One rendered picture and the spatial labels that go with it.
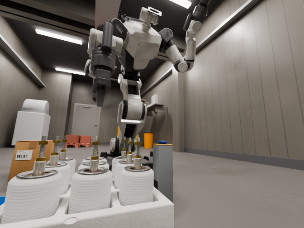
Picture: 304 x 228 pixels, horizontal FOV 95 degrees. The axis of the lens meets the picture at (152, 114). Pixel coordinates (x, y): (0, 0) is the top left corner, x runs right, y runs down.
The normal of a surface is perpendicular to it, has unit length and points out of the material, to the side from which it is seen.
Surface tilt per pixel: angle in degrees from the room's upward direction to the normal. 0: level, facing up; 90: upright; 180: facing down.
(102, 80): 90
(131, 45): 138
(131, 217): 90
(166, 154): 90
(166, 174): 90
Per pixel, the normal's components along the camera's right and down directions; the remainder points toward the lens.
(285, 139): -0.92, -0.09
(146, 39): 0.62, 0.06
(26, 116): 0.40, -0.15
